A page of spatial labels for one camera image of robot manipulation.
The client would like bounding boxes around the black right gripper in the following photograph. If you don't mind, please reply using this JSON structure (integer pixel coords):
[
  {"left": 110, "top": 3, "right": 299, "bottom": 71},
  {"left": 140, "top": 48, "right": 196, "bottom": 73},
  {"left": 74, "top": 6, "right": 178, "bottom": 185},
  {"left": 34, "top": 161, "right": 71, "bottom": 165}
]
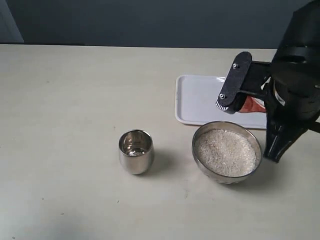
[{"left": 215, "top": 0, "right": 320, "bottom": 163}]

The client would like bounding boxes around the dark red wooden spoon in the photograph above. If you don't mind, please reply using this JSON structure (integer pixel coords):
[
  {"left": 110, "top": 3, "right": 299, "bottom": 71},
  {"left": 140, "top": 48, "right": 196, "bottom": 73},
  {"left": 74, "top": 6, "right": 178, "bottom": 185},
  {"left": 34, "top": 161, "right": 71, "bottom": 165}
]
[{"left": 239, "top": 96, "right": 266, "bottom": 114}]

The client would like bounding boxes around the steel bowl of rice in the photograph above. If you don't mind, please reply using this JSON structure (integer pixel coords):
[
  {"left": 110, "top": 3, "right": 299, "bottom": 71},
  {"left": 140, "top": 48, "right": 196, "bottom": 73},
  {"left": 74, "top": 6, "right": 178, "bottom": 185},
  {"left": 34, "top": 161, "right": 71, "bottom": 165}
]
[{"left": 192, "top": 121, "right": 263, "bottom": 185}]

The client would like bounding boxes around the small steel cup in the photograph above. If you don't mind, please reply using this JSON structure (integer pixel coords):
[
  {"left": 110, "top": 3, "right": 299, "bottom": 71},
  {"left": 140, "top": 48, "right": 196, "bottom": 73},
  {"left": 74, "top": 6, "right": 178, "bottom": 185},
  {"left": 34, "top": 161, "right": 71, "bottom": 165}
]
[{"left": 118, "top": 129, "right": 155, "bottom": 175}]

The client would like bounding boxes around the white plastic tray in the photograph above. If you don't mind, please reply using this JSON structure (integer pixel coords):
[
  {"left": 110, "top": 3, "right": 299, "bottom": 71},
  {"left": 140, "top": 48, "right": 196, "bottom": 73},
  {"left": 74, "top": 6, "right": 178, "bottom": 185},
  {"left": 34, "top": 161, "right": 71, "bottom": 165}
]
[{"left": 174, "top": 74, "right": 267, "bottom": 130}]

